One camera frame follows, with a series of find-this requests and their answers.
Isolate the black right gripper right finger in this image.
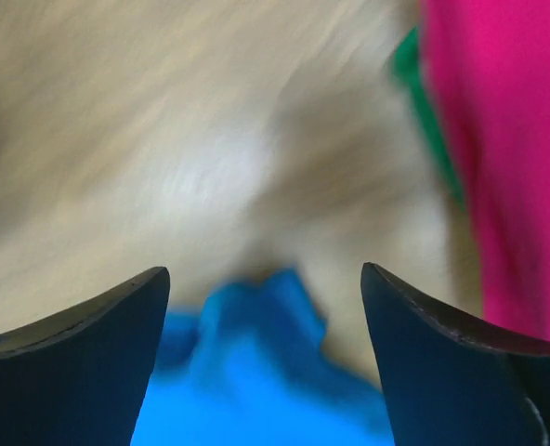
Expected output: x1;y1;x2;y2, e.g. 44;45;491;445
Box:
360;263;550;446

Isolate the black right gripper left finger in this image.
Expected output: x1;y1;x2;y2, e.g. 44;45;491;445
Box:
0;267;170;445

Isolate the folded pink t shirt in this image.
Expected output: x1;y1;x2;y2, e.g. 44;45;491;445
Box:
420;0;550;341

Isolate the blue t shirt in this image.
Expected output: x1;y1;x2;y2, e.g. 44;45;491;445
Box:
132;269;394;445

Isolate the folded green t shirt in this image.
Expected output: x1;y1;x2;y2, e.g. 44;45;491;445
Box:
390;27;465;207

